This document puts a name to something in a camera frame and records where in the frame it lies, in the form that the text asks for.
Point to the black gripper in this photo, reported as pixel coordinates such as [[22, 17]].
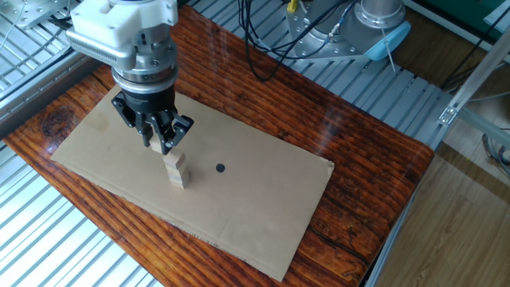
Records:
[[147, 103]]

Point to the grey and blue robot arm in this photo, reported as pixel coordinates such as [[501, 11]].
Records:
[[378, 24]]

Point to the black round dot marker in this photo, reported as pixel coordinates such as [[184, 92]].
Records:
[[220, 167]]

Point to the brown cardboard sheet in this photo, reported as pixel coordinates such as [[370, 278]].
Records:
[[247, 207]]

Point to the silver plate with holes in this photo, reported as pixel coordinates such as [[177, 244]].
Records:
[[36, 12]]

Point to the glossy brown wooden board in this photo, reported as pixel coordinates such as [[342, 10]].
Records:
[[358, 179]]

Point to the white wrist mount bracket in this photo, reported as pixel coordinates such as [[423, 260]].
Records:
[[107, 28]]

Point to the grey aluminium frame beam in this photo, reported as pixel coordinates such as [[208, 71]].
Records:
[[40, 87]]

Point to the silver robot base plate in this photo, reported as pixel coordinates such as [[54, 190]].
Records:
[[318, 49]]

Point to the aluminium frame post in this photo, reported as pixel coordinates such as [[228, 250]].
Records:
[[478, 75]]

